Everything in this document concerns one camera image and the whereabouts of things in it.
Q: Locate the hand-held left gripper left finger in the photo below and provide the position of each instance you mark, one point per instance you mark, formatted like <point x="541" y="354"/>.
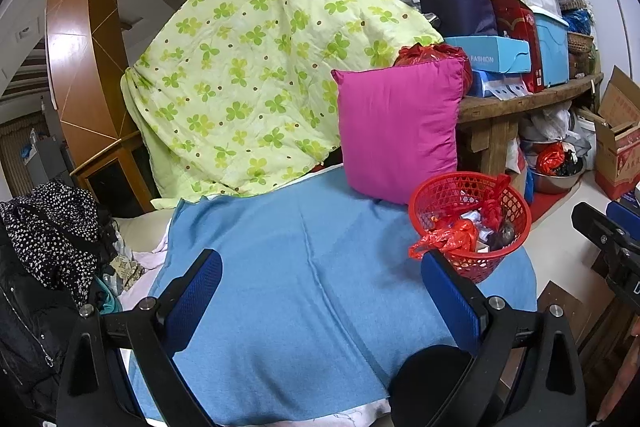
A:
<point x="195" y="292"/>

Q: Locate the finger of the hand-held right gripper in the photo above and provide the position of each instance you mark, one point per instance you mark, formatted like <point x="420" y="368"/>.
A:
<point x="595" y="227"/>
<point x="624" y="209"/>

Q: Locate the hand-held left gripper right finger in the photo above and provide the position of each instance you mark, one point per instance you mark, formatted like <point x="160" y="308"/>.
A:
<point x="450" y="302"/>

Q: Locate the red plastic mesh basket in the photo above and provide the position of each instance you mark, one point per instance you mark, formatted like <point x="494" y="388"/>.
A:
<point x="480" y="268"/>

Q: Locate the white wrapper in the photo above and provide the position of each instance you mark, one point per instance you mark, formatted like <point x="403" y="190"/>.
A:
<point x="474" y="219"/>

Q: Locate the open cardboard box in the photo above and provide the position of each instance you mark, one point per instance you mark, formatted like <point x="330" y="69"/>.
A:
<point x="620" y="157"/>

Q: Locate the metal bowl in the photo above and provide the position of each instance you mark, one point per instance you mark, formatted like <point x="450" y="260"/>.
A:
<point x="555" y="182"/>

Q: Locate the brown cardboard sheet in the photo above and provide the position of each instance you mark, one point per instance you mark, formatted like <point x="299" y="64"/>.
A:
<point x="570" y="312"/>

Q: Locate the small red plastic bag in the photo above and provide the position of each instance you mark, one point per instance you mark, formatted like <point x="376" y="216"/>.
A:
<point x="550" y="157"/>

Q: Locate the dark round object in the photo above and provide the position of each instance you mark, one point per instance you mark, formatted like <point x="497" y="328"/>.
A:
<point x="502" y="236"/>

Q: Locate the light blue cloth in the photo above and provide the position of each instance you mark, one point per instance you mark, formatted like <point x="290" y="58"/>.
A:
<point x="300" y="257"/>

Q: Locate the white bags under table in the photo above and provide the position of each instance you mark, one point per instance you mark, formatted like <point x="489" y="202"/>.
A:
<point x="555" y="122"/>

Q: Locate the dark wooden glass cabinet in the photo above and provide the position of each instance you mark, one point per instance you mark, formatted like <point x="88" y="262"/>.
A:
<point x="115" y="182"/>

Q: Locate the rough wooden table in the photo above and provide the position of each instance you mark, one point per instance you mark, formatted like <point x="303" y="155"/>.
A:
<point x="500" y="107"/>

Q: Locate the black white dotted garment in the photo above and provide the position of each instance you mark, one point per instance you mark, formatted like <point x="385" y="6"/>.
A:
<point x="50" y="232"/>

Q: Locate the black jacket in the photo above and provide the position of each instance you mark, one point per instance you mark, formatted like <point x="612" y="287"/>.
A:
<point x="30" y="337"/>

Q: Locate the wicker basket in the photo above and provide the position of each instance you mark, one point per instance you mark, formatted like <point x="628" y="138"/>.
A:
<point x="580" y="43"/>

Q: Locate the light blue storage bin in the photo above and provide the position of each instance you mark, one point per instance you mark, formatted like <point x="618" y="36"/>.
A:
<point x="550" y="52"/>

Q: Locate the blue and white box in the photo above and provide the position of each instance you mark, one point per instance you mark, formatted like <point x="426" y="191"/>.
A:
<point x="495" y="84"/>

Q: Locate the magenta pillow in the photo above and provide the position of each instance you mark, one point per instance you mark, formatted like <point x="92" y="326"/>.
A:
<point x="400" y="127"/>

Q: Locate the blue plastic bag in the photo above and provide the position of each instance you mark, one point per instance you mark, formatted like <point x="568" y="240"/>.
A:
<point x="577" y="22"/>

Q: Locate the grey cabinet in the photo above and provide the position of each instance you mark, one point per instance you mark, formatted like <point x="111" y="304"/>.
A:
<point x="47" y="159"/>

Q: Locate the flat light blue box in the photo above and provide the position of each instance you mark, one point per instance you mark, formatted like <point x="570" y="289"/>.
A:
<point x="485" y="54"/>

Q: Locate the red gift box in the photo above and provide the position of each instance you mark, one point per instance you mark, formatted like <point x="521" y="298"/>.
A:
<point x="515" y="22"/>

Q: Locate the green clover print quilt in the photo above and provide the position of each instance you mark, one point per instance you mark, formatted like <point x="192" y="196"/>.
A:
<point x="240" y="72"/>

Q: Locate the red plastic bag behind pillow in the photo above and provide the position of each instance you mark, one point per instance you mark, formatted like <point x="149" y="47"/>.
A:
<point x="425" y="54"/>

